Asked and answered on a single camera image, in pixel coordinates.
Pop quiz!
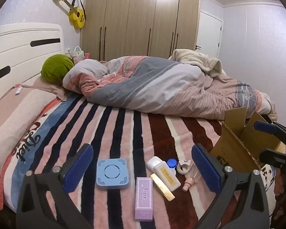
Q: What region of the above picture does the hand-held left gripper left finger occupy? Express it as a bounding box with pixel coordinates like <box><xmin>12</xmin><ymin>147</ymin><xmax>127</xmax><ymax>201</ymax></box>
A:
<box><xmin>15</xmin><ymin>144</ymin><xmax>94</xmax><ymax>229</ymax></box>

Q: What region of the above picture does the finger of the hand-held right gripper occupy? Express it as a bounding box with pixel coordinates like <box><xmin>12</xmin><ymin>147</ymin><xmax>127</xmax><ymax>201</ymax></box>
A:
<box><xmin>259</xmin><ymin>148</ymin><xmax>286</xmax><ymax>170</ymax></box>
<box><xmin>254</xmin><ymin>120</ymin><xmax>286</xmax><ymax>148</ymax></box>

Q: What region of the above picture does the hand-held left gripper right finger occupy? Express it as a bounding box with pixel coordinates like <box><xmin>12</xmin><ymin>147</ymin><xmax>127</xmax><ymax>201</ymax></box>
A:
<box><xmin>191</xmin><ymin>144</ymin><xmax>270</xmax><ymax>229</ymax></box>

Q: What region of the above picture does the clear pink spray bottle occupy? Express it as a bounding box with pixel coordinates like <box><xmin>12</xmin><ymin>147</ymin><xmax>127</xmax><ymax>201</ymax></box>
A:
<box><xmin>182</xmin><ymin>166</ymin><xmax>202</xmax><ymax>192</ymax></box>

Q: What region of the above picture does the brown cardboard box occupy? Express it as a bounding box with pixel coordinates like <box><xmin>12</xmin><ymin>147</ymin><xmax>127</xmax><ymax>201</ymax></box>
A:
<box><xmin>210</xmin><ymin>107</ymin><xmax>286</xmax><ymax>174</ymax></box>

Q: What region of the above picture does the blue square plastic device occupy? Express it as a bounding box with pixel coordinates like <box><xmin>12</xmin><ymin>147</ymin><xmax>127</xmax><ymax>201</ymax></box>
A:
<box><xmin>96</xmin><ymin>158</ymin><xmax>130</xmax><ymax>190</ymax></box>

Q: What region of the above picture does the white bottle with yellow label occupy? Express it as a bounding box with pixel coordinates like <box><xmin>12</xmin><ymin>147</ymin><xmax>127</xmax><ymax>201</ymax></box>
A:
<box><xmin>146</xmin><ymin>156</ymin><xmax>182</xmax><ymax>192</ymax></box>

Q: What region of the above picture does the gold slim box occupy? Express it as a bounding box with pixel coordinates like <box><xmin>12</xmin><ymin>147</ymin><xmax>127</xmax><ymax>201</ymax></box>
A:
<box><xmin>150</xmin><ymin>173</ymin><xmax>175</xmax><ymax>201</ymax></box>

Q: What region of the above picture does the purple cosmetic box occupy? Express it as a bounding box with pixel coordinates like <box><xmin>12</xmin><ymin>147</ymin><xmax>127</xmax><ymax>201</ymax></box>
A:
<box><xmin>135</xmin><ymin>177</ymin><xmax>154</xmax><ymax>220</ymax></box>

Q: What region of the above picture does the white tape dispenser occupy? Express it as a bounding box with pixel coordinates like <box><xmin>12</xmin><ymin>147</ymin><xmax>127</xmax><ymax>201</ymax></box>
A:
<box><xmin>176</xmin><ymin>159</ymin><xmax>193</xmax><ymax>175</ymax></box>

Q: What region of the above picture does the striped plush blanket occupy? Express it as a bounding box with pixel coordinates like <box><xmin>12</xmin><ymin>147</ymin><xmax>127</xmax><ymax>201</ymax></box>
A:
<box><xmin>0</xmin><ymin>93</ymin><xmax>284</xmax><ymax>229</ymax></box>

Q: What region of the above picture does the cream long pillow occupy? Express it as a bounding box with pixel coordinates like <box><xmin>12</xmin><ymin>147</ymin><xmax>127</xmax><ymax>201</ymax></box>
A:
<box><xmin>0</xmin><ymin>89</ymin><xmax>59</xmax><ymax>194</ymax></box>

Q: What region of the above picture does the pink pillow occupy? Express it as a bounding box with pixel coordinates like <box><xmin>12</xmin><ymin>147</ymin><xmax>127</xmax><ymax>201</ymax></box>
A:
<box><xmin>20</xmin><ymin>75</ymin><xmax>68</xmax><ymax>101</ymax></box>

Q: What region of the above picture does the cream fleece blanket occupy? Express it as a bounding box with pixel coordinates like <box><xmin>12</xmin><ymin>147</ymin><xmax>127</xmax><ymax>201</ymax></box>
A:
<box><xmin>169</xmin><ymin>49</ymin><xmax>223</xmax><ymax>78</ymax></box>

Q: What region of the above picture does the pink grey patchwork duvet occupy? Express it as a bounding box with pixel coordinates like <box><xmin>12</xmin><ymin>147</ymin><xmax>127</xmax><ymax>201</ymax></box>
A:
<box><xmin>63</xmin><ymin>56</ymin><xmax>277</xmax><ymax>121</ymax></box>

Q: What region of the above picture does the green round pillow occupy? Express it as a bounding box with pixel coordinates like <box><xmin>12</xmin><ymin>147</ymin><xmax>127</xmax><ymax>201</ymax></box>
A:
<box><xmin>41</xmin><ymin>54</ymin><xmax>75</xmax><ymax>86</ymax></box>

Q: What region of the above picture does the white door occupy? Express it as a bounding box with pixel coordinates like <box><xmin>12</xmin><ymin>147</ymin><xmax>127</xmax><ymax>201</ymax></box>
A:
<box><xmin>196</xmin><ymin>11</ymin><xmax>223</xmax><ymax>59</ymax></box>

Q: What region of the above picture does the pale green bag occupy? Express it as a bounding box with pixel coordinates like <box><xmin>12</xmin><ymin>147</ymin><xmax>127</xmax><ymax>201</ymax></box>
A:
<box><xmin>71</xmin><ymin>46</ymin><xmax>85</xmax><ymax>61</ymax></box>

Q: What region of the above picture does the white bed headboard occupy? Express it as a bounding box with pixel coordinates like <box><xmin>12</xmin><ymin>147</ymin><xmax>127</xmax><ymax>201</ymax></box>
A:
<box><xmin>0</xmin><ymin>24</ymin><xmax>65</xmax><ymax>110</ymax></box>

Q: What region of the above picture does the yellow guitar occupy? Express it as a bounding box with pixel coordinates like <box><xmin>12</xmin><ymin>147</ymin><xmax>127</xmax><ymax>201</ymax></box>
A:
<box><xmin>54</xmin><ymin>0</ymin><xmax>86</xmax><ymax>28</ymax></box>

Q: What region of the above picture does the wooden wardrobe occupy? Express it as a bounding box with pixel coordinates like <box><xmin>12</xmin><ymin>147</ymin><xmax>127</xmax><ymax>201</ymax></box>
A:
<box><xmin>80</xmin><ymin>0</ymin><xmax>202</xmax><ymax>61</ymax></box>

